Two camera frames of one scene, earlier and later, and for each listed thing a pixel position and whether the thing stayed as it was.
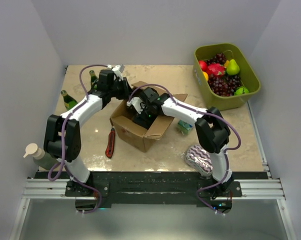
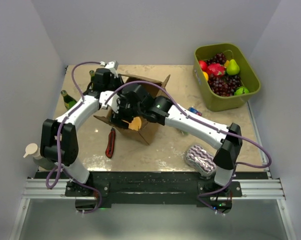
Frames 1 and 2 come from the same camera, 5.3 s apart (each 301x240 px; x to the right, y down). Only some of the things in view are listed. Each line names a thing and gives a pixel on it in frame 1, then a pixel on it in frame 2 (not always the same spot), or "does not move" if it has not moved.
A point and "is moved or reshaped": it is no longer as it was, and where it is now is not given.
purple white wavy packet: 200,160 does not move
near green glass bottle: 69,102 does not move
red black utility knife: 109,149 does not move
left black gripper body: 119,89 does not move
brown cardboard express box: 130,133 is moved or reshaped
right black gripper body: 146,116 to 126,113
